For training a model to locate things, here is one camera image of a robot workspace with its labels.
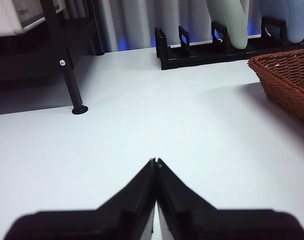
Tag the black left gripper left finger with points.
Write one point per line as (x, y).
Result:
(92, 225)

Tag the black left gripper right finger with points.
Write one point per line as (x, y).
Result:
(229, 225)

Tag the brown wicker basket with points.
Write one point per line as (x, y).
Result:
(287, 82)

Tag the black dish rack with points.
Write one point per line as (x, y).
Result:
(192, 58)

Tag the pale green plate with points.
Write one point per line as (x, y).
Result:
(235, 27)

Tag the grey pleated curtain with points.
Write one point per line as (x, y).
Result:
(142, 22)

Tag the light blue plate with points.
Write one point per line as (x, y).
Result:
(294, 22)

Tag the white toaster oven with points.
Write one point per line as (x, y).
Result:
(17, 15)

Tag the black metal shelf frame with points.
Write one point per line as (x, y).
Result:
(72, 82)

